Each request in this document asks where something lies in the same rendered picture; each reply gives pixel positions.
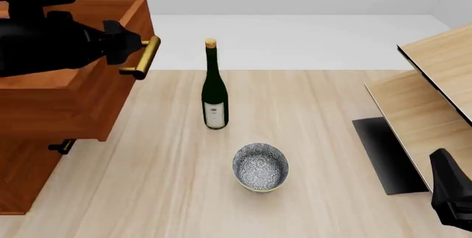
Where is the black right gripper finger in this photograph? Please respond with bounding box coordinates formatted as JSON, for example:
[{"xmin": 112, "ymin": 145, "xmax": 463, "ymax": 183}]
[{"xmin": 428, "ymin": 147, "xmax": 466, "ymax": 203}]

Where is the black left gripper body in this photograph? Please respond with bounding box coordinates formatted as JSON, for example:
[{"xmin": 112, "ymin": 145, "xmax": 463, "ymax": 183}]
[{"xmin": 85, "ymin": 24, "xmax": 116, "ymax": 65}]

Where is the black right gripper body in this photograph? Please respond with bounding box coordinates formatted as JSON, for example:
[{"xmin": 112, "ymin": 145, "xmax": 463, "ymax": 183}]
[{"xmin": 430, "ymin": 192, "xmax": 472, "ymax": 233}]

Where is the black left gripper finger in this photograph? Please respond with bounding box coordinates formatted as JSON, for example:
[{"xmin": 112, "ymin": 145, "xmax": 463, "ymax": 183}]
[
  {"xmin": 106, "ymin": 50, "xmax": 131, "ymax": 66},
  {"xmin": 114, "ymin": 28, "xmax": 143, "ymax": 55}
]

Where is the long brass drawer handle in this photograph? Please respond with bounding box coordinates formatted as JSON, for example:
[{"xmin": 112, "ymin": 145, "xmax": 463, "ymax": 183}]
[{"xmin": 118, "ymin": 35, "xmax": 162, "ymax": 81}]

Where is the wooden drawer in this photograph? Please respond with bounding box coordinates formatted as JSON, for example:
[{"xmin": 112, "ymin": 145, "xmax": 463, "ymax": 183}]
[{"xmin": 0, "ymin": 0, "xmax": 156, "ymax": 143}]

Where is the wooden cabinet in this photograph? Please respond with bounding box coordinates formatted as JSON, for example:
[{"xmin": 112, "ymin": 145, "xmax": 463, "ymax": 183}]
[{"xmin": 0, "ymin": 0, "xmax": 77, "ymax": 216}]

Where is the pale wooden shelf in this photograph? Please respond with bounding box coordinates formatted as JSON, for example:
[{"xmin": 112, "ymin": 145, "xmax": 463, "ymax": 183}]
[{"xmin": 364, "ymin": 23, "xmax": 472, "ymax": 192}]

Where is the dark green wine bottle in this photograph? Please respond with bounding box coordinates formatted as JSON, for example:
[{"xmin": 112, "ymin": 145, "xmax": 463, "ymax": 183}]
[{"xmin": 201, "ymin": 38, "xmax": 230, "ymax": 130}]

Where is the blue patterned bowl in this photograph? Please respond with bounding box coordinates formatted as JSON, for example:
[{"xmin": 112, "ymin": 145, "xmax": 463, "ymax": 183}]
[{"xmin": 232, "ymin": 142, "xmax": 291, "ymax": 194}]

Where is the short brass drawer handle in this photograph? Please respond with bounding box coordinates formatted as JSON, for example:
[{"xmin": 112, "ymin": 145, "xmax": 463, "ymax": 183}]
[{"xmin": 48, "ymin": 139, "xmax": 77, "ymax": 155}]

